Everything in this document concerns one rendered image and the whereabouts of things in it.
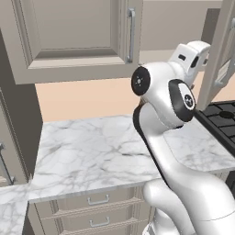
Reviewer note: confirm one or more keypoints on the beige tall cabinet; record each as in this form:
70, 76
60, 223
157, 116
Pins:
18, 122

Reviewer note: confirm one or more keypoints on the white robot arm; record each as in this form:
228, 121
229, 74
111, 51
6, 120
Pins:
186, 186

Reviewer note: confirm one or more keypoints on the beige open cabinet door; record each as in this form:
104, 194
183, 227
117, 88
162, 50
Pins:
215, 46

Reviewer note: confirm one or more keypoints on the beige wall cabinet door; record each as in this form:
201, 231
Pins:
73, 30

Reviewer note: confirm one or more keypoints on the black hob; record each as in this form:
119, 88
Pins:
221, 120

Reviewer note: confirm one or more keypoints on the beige shallow drawer front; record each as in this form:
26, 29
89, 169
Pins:
73, 203

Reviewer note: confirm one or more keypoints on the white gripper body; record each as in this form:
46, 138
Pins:
203, 49

